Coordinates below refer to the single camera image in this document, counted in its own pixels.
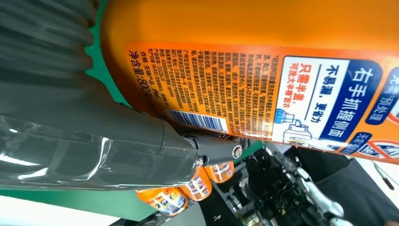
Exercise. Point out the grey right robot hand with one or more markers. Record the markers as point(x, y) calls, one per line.
point(93, 149)

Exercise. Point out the orange detergent bottle Tide logo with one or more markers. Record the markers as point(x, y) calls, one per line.
point(162, 201)

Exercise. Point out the green table mat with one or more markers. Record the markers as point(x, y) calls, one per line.
point(93, 202)

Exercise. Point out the white desk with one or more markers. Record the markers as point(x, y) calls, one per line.
point(31, 215)

